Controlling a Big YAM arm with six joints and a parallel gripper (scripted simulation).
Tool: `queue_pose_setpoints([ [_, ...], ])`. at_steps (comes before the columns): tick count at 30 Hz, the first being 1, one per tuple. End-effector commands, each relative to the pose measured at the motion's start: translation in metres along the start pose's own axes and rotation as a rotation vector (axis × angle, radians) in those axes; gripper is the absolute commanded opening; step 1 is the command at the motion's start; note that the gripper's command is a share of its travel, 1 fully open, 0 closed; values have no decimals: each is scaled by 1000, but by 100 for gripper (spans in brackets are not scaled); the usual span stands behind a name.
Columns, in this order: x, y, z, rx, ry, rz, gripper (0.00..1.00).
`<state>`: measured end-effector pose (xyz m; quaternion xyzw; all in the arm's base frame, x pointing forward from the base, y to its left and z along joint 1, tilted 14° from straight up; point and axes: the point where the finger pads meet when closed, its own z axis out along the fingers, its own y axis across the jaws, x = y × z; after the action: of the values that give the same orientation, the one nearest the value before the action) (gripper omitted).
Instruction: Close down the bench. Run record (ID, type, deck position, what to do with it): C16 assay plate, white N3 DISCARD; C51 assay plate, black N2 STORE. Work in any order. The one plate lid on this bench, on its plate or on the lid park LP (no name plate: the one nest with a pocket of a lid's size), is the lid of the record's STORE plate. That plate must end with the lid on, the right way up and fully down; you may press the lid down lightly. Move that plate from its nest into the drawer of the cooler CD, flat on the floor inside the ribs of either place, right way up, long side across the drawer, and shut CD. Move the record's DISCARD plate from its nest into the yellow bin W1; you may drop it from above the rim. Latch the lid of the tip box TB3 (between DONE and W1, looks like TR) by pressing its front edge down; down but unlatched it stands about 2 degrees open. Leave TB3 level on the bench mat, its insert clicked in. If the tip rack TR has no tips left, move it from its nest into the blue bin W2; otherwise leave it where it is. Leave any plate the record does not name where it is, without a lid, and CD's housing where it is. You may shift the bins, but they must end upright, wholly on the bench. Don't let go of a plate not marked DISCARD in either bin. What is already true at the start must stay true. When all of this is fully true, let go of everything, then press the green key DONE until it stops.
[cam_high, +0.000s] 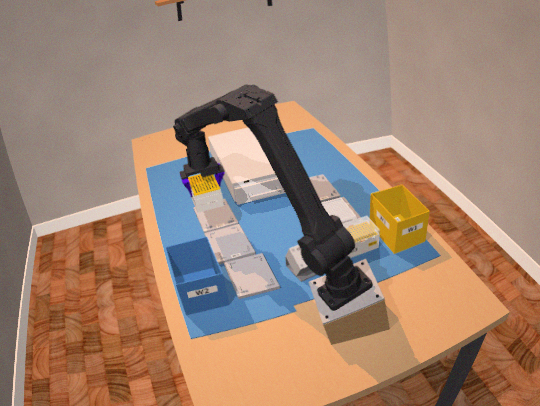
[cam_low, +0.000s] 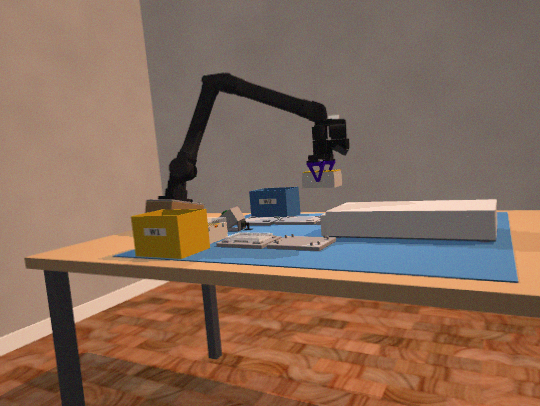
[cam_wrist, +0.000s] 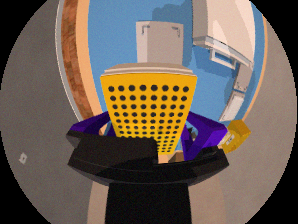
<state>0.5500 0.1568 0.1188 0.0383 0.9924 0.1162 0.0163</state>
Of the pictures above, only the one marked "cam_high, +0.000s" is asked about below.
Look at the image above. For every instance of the blue bench mat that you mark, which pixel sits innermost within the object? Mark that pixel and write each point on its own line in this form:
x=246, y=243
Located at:
x=272, y=227

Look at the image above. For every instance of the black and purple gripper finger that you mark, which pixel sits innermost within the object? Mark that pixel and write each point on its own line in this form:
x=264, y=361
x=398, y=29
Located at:
x=187, y=185
x=219, y=177

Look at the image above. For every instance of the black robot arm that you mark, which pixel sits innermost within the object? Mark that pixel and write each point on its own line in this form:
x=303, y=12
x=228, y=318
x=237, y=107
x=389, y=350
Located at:
x=326, y=243

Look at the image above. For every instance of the dark blue open-top bin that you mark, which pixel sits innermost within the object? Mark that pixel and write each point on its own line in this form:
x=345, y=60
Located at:
x=191, y=261

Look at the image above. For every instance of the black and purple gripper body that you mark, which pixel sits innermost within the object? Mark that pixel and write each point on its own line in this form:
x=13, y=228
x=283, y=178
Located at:
x=200, y=164

